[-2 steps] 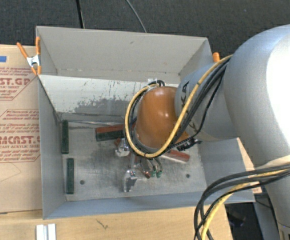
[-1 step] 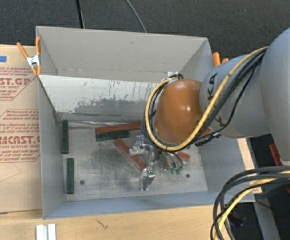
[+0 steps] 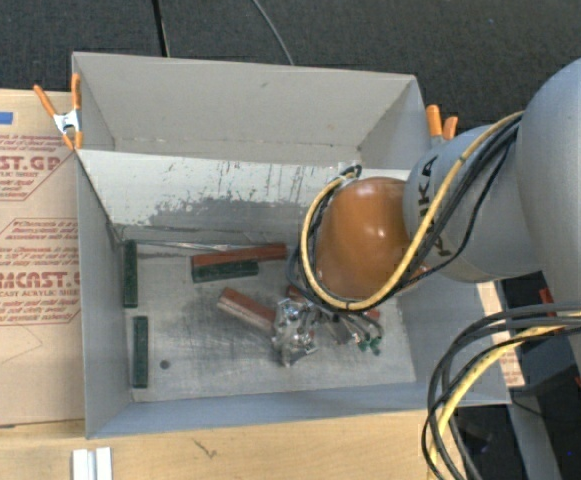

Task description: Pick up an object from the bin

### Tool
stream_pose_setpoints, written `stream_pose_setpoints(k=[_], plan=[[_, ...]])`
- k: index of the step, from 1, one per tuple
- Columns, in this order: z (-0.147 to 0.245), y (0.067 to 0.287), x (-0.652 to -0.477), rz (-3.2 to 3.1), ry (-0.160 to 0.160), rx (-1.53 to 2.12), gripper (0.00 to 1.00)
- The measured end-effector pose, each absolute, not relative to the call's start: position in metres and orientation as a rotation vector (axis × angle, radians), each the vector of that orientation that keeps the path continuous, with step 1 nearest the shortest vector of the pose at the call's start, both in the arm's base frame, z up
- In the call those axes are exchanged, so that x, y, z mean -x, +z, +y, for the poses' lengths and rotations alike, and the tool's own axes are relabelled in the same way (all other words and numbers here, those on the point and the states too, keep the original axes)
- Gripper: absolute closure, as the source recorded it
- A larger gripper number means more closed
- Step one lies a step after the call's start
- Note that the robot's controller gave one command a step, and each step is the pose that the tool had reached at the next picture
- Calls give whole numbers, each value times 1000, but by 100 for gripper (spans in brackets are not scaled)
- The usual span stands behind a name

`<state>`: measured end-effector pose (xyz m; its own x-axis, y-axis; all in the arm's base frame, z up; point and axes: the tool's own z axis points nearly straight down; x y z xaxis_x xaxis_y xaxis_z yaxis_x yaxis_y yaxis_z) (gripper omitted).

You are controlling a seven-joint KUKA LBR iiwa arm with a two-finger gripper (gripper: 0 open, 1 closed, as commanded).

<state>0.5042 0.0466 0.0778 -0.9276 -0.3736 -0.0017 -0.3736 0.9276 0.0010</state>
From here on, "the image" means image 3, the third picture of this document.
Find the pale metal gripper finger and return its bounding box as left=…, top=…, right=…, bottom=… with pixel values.
left=270, top=330, right=320, bottom=368
left=275, top=299, right=316, bottom=335

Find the red-brown flat block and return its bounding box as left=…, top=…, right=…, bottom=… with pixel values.
left=190, top=243, right=289, bottom=270
left=285, top=284, right=382, bottom=323
left=216, top=287, right=279, bottom=330

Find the dark green flat block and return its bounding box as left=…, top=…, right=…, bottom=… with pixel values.
left=191, top=260, right=261, bottom=284
left=131, top=315, right=150, bottom=389
left=122, top=239, right=139, bottom=309

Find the grey metal bin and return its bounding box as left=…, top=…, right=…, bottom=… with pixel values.
left=71, top=51, right=511, bottom=440

